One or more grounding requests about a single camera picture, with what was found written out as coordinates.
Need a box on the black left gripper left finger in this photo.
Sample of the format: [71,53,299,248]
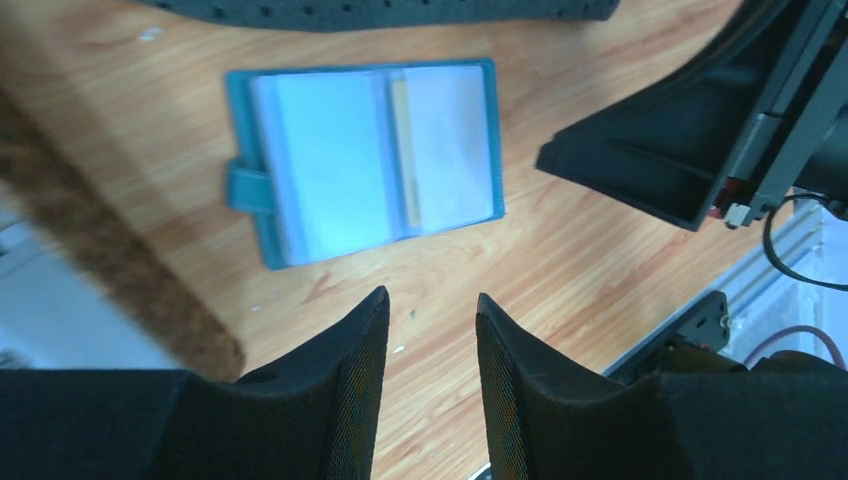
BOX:
[1,287,390,479]

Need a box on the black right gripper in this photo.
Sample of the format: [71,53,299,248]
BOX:
[536,1,847,231]

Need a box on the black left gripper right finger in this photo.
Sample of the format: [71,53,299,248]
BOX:
[475,293,848,480]

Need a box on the teal leather card holder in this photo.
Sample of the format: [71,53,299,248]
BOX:
[224,58,506,270]

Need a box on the dark grey dotted cloth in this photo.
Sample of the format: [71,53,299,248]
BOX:
[144,0,619,33]

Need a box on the woven wicker basket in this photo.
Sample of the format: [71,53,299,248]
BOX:
[1,92,246,382]

